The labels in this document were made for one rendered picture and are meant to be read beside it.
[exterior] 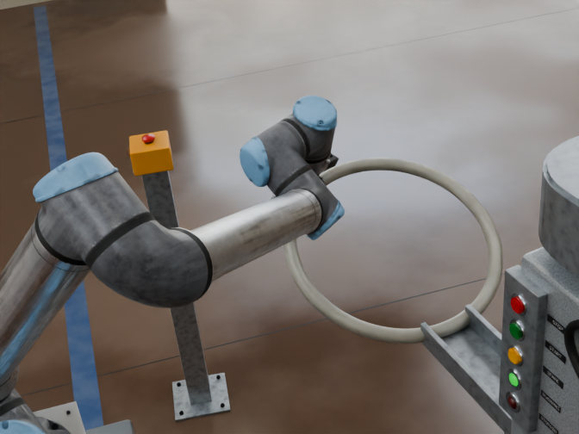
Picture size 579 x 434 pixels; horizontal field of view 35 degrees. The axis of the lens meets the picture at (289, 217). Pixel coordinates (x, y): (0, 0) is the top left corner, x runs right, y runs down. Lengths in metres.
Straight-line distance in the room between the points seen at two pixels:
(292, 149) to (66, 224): 0.63
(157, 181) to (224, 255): 1.44
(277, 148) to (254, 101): 3.65
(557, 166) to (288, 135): 0.65
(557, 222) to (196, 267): 0.50
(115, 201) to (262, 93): 4.25
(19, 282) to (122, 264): 0.23
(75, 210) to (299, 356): 2.32
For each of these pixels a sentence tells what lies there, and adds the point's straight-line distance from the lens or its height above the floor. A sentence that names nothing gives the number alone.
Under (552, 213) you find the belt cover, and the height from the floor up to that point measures 1.65.
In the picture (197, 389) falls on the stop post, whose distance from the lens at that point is 3.34.
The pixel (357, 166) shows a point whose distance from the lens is 2.13.
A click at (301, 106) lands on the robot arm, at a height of 1.55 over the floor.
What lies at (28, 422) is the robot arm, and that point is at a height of 1.19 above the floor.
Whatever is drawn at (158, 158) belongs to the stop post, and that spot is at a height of 1.05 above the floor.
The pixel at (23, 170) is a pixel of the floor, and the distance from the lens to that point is 5.13.
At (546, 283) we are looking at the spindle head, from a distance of 1.36.
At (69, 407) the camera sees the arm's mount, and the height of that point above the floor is 1.04.
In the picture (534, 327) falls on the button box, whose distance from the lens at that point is 1.40.
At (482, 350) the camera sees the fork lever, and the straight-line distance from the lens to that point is 1.91.
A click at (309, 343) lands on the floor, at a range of 3.57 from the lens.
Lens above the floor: 2.36
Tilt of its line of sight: 33 degrees down
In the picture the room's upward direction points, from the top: 6 degrees counter-clockwise
